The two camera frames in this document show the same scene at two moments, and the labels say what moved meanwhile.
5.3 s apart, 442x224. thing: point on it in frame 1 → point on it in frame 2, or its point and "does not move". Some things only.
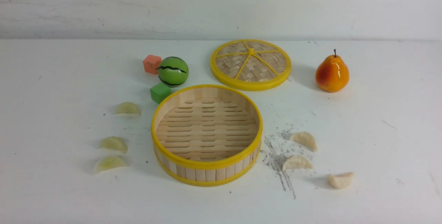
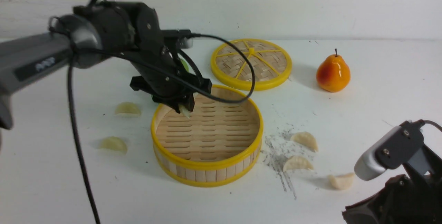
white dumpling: (296, 161) does not move
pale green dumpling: (128, 108) does not move
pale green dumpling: (109, 162) → (185, 112)
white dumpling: (305, 138) does not move
